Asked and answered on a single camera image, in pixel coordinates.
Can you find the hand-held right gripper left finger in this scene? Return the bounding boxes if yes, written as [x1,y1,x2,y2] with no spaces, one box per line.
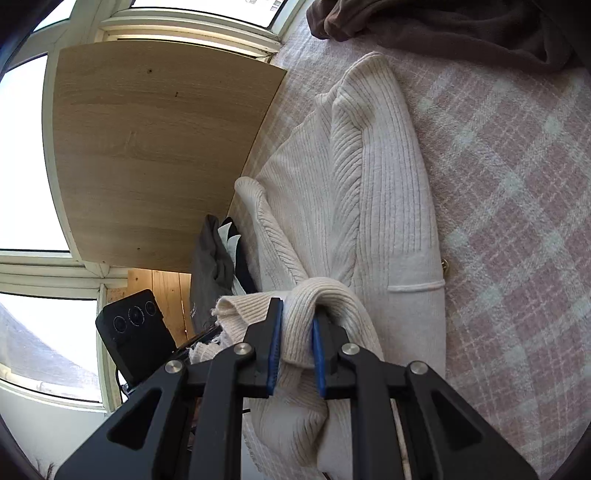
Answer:
[54,298,283,480]

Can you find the cream ribbed sweater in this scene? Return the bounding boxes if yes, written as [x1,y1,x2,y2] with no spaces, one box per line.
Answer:
[187,52,448,476]

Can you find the slatted wooden panel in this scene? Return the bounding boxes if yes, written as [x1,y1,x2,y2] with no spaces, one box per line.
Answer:
[127,268,195,337]

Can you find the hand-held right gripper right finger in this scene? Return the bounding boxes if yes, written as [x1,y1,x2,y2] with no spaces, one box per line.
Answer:
[312,315,539,480]

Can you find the black folded garment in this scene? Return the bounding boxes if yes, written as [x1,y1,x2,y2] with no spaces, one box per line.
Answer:
[233,240,259,296]

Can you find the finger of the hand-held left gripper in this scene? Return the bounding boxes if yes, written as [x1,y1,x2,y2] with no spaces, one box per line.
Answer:
[174,327,222,361]

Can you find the white folded garment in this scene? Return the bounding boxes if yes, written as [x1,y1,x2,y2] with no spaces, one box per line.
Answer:
[219,222,243,259]

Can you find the dark grey folded garment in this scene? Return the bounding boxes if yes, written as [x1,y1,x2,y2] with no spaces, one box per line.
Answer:
[188,215,236,333]

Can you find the white window frame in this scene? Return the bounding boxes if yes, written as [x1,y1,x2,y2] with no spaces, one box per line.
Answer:
[0,0,315,414]

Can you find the large wooden board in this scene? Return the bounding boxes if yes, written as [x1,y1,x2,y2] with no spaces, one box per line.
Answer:
[41,39,288,274]

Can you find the pink plaid blanket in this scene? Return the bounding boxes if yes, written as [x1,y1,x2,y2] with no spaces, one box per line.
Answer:
[228,0,591,480]

